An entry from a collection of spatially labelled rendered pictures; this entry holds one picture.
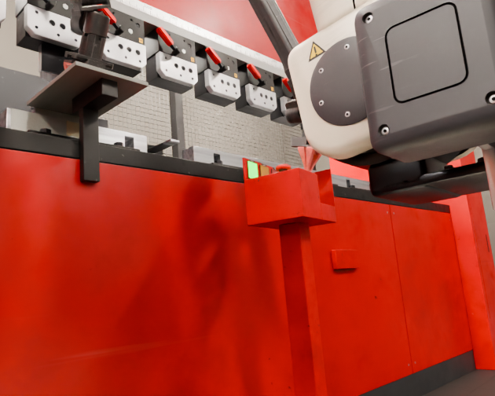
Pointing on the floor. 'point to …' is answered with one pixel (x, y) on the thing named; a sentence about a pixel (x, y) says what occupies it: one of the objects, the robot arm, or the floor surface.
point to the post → (177, 123)
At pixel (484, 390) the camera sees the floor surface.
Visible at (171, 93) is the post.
